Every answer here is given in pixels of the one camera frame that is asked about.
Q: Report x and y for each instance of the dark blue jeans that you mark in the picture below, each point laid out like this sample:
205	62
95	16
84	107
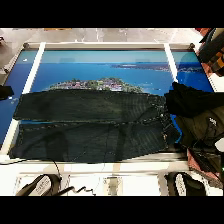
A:
93	133

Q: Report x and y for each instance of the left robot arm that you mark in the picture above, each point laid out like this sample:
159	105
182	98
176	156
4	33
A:
40	186

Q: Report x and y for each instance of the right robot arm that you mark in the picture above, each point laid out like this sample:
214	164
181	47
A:
185	185

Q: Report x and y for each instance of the black garment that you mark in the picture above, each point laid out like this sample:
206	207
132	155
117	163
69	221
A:
190	100

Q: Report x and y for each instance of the red patterned garment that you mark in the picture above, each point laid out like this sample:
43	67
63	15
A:
195	163

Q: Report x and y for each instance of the orange checked garment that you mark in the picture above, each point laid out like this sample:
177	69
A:
219	63

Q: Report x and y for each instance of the dark teal garment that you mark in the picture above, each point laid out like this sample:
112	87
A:
213	46

